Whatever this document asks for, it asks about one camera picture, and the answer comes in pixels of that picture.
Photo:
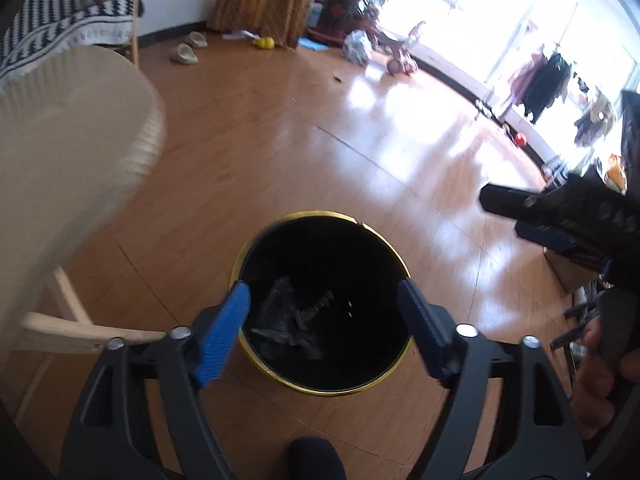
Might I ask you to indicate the hanging pink garment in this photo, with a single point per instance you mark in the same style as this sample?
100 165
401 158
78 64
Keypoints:
522 77

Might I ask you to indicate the brown curtain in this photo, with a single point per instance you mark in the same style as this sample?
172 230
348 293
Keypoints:
265 0

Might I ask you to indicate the pink toy tricycle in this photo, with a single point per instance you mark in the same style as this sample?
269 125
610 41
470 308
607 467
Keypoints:
397 50

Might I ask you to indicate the potted green plant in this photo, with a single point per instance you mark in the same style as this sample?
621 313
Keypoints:
340 7

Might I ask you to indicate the hanging dark garment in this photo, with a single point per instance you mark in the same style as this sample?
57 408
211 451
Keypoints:
545 85

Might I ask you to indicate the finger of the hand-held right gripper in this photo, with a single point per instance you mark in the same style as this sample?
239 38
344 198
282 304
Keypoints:
530 202
545 236

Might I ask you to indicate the person's right hand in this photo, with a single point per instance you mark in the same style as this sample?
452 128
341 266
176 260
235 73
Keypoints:
592 395

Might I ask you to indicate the person's foot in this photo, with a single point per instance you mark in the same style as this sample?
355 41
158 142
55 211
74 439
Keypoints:
314 460

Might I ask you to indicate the cardboard box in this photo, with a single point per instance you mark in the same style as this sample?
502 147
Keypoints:
567 270

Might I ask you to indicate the blue floor mat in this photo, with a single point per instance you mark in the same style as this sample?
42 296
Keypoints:
312 44

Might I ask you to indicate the round wooden table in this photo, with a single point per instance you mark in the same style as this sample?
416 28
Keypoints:
60 160

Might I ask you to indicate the beige slipper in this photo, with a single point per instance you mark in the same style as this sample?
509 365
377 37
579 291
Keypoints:
182 55
196 39

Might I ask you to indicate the black gold-rimmed trash bin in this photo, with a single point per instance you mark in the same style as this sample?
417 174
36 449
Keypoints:
320 250

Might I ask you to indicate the small red ball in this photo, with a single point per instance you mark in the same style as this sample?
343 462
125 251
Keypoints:
520 138

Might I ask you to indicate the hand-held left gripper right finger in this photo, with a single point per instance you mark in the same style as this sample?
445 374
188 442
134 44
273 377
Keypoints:
425 330

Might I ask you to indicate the clear plastic bag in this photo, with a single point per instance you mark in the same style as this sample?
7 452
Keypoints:
357 47

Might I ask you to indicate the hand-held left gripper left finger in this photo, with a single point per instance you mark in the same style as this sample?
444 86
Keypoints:
225 330

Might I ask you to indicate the black-white patterned sofa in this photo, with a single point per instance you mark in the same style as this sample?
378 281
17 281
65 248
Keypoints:
45 15

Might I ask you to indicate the wooden sofa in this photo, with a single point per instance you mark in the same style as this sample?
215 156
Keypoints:
136 20

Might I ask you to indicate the yellow toy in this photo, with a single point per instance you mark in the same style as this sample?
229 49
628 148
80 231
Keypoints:
264 43

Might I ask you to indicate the dark plastic wrapper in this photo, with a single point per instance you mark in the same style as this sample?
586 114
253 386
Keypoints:
280 310

